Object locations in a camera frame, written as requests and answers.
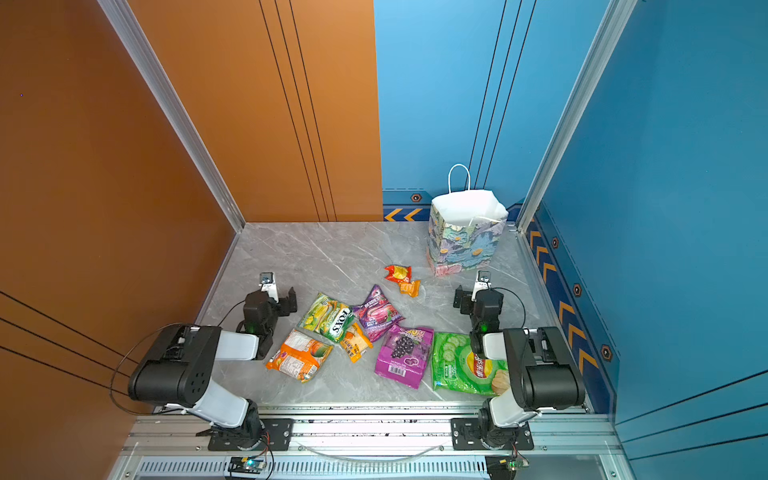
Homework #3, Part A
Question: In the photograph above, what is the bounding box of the aluminium rail frame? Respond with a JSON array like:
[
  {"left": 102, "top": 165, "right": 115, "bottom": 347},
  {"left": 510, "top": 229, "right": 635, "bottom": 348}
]
[{"left": 110, "top": 402, "right": 633, "bottom": 479}]

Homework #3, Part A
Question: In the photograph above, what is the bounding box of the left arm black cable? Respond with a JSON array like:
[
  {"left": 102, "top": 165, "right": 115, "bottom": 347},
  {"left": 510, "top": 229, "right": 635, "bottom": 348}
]
[{"left": 108, "top": 298, "right": 247, "bottom": 416}]

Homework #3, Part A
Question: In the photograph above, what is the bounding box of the small red snack pack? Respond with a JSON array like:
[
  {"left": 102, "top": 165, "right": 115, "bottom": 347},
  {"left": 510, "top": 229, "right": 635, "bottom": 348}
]
[{"left": 385, "top": 265, "right": 412, "bottom": 284}]

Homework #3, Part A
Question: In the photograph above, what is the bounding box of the green circuit board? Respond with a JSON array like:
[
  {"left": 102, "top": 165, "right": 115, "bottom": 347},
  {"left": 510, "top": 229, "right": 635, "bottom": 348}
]
[
  {"left": 225, "top": 456, "right": 269, "bottom": 479},
  {"left": 485, "top": 456, "right": 530, "bottom": 480}
]

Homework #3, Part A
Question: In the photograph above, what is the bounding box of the right green circuit board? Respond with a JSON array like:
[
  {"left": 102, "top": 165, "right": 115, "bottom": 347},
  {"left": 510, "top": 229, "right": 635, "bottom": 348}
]
[{"left": 485, "top": 456, "right": 530, "bottom": 480}]

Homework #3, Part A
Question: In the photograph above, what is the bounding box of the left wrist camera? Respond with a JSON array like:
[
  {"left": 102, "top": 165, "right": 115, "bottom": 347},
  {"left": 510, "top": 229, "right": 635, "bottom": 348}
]
[{"left": 259, "top": 272, "right": 279, "bottom": 302}]

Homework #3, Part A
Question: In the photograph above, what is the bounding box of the green yellow Fox's candy bag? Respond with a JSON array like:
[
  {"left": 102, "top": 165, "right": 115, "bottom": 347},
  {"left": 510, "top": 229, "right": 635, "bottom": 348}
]
[{"left": 298, "top": 293, "right": 355, "bottom": 343}]

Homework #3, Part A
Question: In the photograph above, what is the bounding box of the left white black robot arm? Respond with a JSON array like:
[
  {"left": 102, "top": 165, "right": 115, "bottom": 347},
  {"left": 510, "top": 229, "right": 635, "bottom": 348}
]
[{"left": 128, "top": 285, "right": 298, "bottom": 451}]

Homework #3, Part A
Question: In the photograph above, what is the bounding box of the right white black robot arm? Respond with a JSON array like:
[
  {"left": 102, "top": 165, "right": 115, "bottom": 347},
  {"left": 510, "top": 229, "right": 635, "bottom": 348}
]
[{"left": 453, "top": 287, "right": 587, "bottom": 449}]

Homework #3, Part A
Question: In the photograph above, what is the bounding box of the colourful white paper bag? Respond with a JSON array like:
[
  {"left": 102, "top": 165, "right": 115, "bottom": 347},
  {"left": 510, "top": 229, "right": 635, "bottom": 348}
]
[{"left": 427, "top": 187, "right": 509, "bottom": 277}]

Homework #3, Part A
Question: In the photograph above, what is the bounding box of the small orange yellow snack pack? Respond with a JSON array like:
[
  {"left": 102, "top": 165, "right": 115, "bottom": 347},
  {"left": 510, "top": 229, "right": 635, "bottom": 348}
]
[{"left": 339, "top": 323, "right": 373, "bottom": 363}]

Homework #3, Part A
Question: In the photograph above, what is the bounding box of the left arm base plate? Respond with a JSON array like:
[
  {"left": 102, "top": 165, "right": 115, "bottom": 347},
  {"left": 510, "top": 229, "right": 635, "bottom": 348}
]
[{"left": 207, "top": 418, "right": 294, "bottom": 453}]

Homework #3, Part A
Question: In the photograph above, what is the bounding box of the green Lays chips bag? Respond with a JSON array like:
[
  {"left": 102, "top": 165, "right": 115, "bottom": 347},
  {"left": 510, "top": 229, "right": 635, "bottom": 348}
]
[{"left": 431, "top": 332, "right": 510, "bottom": 396}]

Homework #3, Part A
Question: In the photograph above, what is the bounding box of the purple grape candy bag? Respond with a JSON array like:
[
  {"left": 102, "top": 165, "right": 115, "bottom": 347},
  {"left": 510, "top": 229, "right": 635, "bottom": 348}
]
[{"left": 375, "top": 324, "right": 434, "bottom": 389}]

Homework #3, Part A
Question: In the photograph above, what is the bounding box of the right aluminium corner post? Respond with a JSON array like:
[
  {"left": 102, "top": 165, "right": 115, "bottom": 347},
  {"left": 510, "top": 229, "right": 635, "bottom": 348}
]
[{"left": 515, "top": 0, "right": 638, "bottom": 236}]

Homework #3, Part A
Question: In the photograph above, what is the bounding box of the left aluminium corner post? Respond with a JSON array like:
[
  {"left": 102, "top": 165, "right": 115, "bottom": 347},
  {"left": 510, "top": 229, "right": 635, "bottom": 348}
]
[{"left": 98, "top": 0, "right": 246, "bottom": 235}]

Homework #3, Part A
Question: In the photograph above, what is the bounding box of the orange snack bag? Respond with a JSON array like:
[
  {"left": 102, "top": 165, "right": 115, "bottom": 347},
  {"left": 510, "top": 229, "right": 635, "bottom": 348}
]
[{"left": 266, "top": 329, "right": 333, "bottom": 383}]

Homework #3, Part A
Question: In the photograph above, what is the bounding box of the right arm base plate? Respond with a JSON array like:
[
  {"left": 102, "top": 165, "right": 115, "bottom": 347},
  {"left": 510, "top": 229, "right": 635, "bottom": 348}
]
[{"left": 450, "top": 417, "right": 535, "bottom": 451}]

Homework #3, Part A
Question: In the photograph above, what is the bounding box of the aluminium corner post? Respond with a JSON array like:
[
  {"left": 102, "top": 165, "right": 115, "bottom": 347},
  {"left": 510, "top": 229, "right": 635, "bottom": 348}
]
[
  {"left": 98, "top": 0, "right": 246, "bottom": 235},
  {"left": 515, "top": 0, "right": 638, "bottom": 236}
]

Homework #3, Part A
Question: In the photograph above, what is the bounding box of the small orange cracker pack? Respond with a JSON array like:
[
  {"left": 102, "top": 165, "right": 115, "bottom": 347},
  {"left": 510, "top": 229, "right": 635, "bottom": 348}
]
[{"left": 399, "top": 280, "right": 421, "bottom": 298}]

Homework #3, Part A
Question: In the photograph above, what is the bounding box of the left green circuit board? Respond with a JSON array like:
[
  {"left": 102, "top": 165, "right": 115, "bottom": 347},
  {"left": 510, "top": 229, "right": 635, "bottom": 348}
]
[{"left": 225, "top": 456, "right": 269, "bottom": 479}]

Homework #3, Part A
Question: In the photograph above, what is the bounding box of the purple small snack bag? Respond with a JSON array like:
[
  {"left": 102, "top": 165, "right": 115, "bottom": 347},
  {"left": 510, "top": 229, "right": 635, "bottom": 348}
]
[{"left": 352, "top": 285, "right": 405, "bottom": 342}]

